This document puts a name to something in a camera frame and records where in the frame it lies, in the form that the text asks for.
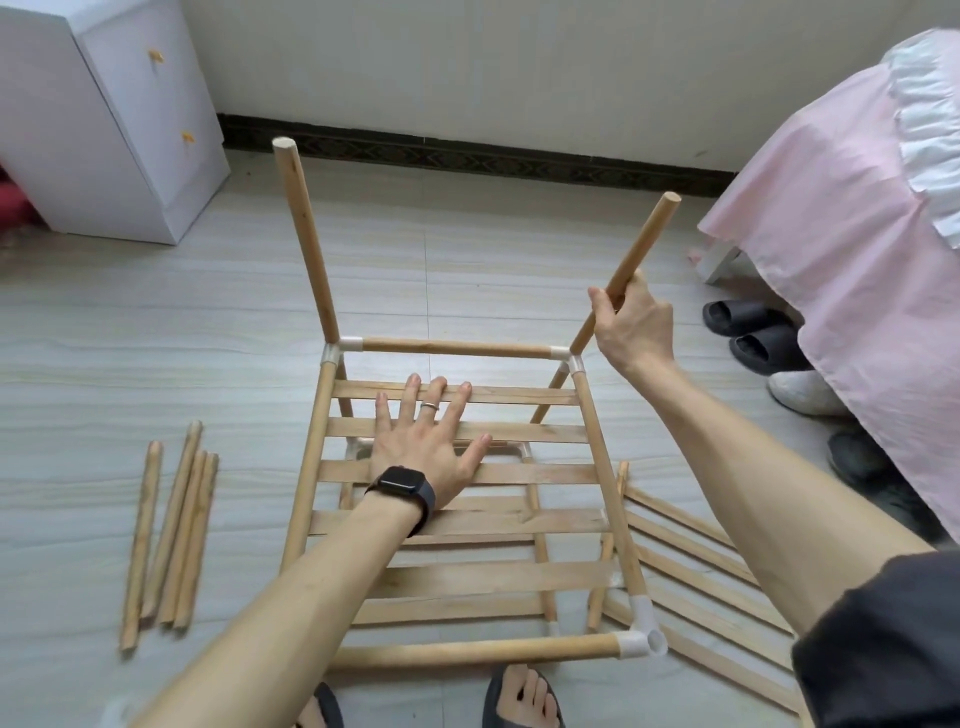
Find person's left hand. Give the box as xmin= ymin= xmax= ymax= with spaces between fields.
xmin=367 ymin=375 xmax=494 ymax=504

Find person's right hand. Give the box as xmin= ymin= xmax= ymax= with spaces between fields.
xmin=588 ymin=273 xmax=677 ymax=384

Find person's right forearm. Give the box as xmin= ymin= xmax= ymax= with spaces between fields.
xmin=637 ymin=360 xmax=932 ymax=632

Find person's left forearm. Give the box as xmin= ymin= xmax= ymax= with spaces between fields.
xmin=132 ymin=495 xmax=422 ymax=728

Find person's black sandal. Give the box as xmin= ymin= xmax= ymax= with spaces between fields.
xmin=483 ymin=664 xmax=566 ymax=728
xmin=300 ymin=682 xmax=347 ymax=728

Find person's black shirt sleeve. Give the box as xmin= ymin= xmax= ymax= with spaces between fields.
xmin=792 ymin=547 xmax=960 ymax=728

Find black smartwatch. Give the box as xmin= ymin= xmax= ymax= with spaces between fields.
xmin=364 ymin=465 xmax=438 ymax=537

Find black slipper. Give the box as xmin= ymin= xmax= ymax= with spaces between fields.
xmin=729 ymin=322 xmax=812 ymax=377
xmin=702 ymin=297 xmax=789 ymax=338

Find white bed leg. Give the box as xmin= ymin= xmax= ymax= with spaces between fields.
xmin=702 ymin=240 xmax=752 ymax=287

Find white shoe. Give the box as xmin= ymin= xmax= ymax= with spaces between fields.
xmin=768 ymin=369 xmax=854 ymax=419

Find pink ruffled bed skirt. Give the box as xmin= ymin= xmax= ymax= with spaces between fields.
xmin=693 ymin=27 xmax=960 ymax=542

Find dark shoe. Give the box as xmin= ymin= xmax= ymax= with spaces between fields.
xmin=828 ymin=424 xmax=909 ymax=489
xmin=877 ymin=480 xmax=954 ymax=545

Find white box cabinet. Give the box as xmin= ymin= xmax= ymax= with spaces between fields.
xmin=0 ymin=0 xmax=231 ymax=246

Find red fleece blanket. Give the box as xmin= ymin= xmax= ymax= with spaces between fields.
xmin=0 ymin=165 xmax=39 ymax=234

